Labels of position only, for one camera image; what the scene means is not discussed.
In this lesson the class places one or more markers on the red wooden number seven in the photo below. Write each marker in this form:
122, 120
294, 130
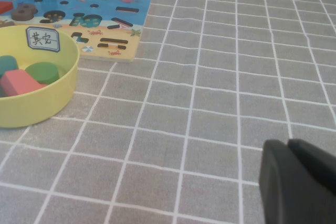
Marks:
5, 7

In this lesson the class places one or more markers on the teal wooden heart block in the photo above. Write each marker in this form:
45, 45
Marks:
8, 65

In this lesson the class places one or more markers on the yellow plastic bowl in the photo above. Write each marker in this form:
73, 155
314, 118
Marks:
39, 108

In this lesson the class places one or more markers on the pink wooden trapezoid block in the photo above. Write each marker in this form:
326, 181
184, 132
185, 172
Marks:
19, 82

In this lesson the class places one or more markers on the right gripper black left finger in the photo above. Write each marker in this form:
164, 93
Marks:
288, 195

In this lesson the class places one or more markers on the white paper label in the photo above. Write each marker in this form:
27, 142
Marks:
43, 39

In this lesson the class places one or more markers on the grey checked tablecloth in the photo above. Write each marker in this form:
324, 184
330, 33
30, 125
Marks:
210, 77

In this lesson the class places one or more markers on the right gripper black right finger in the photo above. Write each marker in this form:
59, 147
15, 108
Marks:
317, 158

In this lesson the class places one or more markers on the brown wooden number eight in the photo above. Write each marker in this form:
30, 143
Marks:
22, 12

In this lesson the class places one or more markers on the green wooden circle block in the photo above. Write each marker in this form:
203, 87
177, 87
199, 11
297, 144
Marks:
42, 73

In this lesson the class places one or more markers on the blue wooden puzzle board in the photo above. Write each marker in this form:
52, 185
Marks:
105, 9

